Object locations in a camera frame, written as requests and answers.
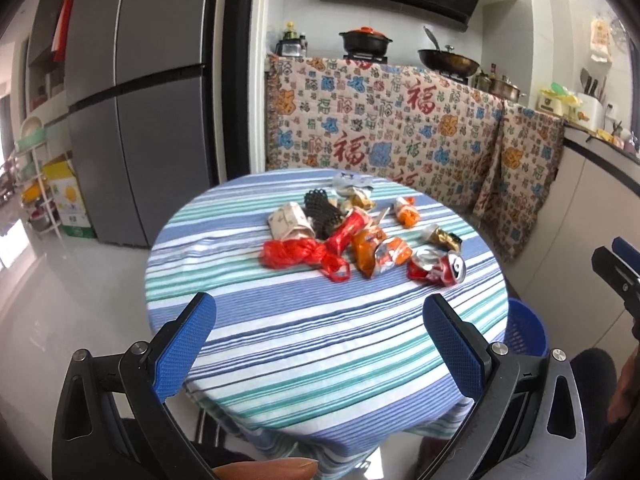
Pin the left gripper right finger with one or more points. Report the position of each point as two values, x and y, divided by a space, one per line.
461 346

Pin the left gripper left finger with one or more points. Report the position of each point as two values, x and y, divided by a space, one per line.
178 343

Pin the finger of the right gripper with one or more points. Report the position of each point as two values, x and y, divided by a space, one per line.
626 252
620 277

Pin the crushed red cola can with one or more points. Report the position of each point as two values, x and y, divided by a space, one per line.
436 267

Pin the gold black wrapper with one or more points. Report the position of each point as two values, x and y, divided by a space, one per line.
445 240

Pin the orange snack bag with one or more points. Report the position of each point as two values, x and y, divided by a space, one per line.
375 252

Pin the red plastic bag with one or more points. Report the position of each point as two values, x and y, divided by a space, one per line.
283 254

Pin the red snack wrapper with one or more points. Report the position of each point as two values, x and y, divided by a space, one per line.
353 223

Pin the floral tissue pack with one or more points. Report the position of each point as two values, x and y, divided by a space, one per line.
289 222

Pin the yellow white snack wrapper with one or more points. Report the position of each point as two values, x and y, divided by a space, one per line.
354 197

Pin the black foam fruit net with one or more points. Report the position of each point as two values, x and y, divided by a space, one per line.
324 217

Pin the small orange white wrapper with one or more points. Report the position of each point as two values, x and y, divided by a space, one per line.
406 213

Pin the blue plastic trash basket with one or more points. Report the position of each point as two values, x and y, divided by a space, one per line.
525 333

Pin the white kitchen counter cabinet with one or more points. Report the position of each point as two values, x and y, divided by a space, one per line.
593 198

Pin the person's right hand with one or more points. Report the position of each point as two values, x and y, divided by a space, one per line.
620 405

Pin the person's left hand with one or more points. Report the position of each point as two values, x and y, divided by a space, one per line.
292 468

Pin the striped blue green tablecloth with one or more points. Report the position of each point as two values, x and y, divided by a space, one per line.
297 363

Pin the white knife block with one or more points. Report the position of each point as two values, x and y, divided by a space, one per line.
590 113

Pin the yellow green container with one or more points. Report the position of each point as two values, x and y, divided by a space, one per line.
558 101

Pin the white storage rack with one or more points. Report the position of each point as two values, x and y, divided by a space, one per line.
30 155

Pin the steel pot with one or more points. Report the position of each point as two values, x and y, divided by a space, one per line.
499 88

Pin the yellow cardboard box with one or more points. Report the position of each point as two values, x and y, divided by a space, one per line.
67 197

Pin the patterned Chinese character blanket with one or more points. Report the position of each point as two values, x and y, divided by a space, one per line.
405 124

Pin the black wok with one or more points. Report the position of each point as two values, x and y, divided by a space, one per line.
445 60

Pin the grey refrigerator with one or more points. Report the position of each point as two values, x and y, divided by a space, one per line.
139 92

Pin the black clay pot orange lid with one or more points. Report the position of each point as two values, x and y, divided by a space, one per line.
366 41

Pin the seasoning bottles tray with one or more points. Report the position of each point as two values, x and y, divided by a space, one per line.
293 43

